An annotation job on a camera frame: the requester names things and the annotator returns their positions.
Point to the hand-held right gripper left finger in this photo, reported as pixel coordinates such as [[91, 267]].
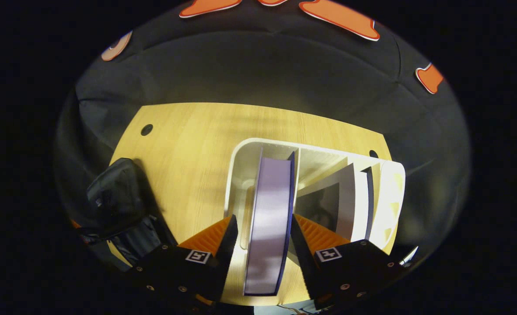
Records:
[[225, 262]]

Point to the white book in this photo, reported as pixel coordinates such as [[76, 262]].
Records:
[[361, 205]]

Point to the blue book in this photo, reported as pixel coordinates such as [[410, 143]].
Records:
[[267, 227]]

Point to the black schoolbag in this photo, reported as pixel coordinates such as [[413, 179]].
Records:
[[118, 192]]

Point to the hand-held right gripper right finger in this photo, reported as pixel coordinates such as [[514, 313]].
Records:
[[304, 267]]

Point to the white bookshelf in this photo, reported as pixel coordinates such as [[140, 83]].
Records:
[[240, 183]]

